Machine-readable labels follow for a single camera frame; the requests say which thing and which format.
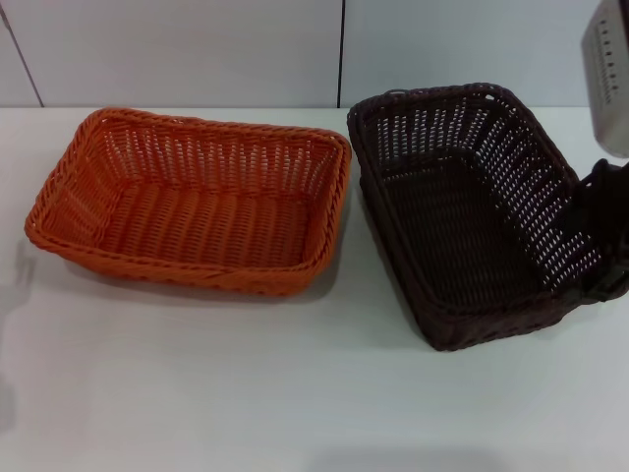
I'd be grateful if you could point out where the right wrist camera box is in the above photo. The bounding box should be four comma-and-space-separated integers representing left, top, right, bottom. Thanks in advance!
579, 0, 629, 159

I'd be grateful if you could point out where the dark brown woven basket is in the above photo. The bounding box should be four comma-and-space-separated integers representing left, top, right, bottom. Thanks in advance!
346, 83, 618, 352

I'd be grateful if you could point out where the orange woven plastic basket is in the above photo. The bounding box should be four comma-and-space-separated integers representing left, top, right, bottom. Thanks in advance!
24, 107, 354, 300

